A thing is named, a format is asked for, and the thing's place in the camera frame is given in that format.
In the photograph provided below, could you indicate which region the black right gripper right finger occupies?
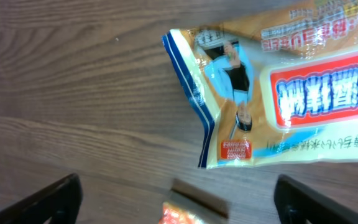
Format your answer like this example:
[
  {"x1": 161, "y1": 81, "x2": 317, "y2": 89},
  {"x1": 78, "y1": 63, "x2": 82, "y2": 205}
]
[{"x1": 274, "y1": 174, "x2": 358, "y2": 224}]

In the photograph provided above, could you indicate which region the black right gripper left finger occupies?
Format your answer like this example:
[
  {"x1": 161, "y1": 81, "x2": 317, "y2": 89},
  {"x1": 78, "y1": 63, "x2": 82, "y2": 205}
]
[{"x1": 0, "y1": 174, "x2": 83, "y2": 224}]

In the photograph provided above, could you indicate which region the orange Kleenex tissue pack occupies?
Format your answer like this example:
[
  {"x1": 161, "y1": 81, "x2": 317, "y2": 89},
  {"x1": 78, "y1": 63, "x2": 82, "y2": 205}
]
[{"x1": 158, "y1": 179, "x2": 229, "y2": 224}]

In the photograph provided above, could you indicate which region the white printed snack bag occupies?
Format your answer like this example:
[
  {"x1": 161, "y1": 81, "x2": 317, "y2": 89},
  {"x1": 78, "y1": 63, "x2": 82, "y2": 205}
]
[{"x1": 162, "y1": 1, "x2": 358, "y2": 169}]

